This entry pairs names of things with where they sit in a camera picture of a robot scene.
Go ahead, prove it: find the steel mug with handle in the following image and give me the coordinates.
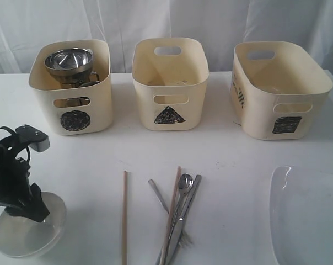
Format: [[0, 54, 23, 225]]
[[60, 71, 100, 89]]

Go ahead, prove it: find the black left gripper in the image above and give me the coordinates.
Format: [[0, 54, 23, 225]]
[[0, 146, 50, 222]]

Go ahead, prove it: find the steel table knife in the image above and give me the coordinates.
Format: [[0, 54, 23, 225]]
[[164, 173, 202, 264]]

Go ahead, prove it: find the cream bin with circle mark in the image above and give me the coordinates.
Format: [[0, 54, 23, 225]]
[[29, 39, 113, 136]]

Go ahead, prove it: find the steel spoon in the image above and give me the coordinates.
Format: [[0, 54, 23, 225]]
[[168, 173, 194, 253]]

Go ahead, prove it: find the wooden chopstick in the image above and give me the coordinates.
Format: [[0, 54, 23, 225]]
[[159, 166, 181, 265], [121, 171, 128, 265]]

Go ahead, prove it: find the cream bin with triangle mark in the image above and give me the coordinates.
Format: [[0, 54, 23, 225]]
[[132, 38, 209, 131]]

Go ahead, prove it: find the cream bin with square mark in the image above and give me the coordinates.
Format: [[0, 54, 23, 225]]
[[230, 41, 333, 140]]

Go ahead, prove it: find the white ceramic bowl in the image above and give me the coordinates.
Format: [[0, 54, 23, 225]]
[[0, 192, 67, 259]]

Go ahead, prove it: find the large white plate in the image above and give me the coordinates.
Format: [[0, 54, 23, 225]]
[[269, 166, 333, 264]]

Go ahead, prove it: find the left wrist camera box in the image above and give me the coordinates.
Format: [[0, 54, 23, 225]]
[[15, 125, 50, 153]]

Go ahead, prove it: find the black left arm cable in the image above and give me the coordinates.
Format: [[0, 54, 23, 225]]
[[0, 126, 32, 166]]

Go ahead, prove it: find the stainless steel bowl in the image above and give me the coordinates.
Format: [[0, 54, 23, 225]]
[[44, 47, 94, 84]]

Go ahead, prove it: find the steel fork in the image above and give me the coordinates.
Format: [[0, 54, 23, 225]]
[[148, 179, 193, 247]]

